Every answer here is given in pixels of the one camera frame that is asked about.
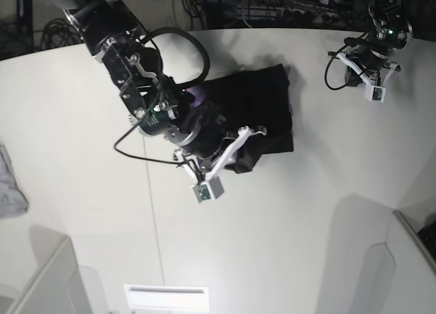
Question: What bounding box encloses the grey cloth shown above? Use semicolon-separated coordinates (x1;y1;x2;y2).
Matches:
1;145;29;219

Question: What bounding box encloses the black T-shirt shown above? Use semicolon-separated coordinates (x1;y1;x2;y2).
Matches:
189;64;294;174

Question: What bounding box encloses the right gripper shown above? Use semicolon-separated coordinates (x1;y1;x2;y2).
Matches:
172;104;238;171

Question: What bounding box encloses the white wrist camera tag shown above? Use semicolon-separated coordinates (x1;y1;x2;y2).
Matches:
170;125;267;203
324;48;401;104

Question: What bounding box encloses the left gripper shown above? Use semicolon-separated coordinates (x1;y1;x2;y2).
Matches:
345;44;392;86

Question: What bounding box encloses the white wrist camera tag right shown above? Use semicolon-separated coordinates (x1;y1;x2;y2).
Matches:
170;125;267;203

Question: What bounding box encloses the white wrist camera tag left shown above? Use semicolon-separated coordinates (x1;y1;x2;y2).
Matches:
324;48;401;104

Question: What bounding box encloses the black keyboard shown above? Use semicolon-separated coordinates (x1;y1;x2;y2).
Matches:
418;223;436;260

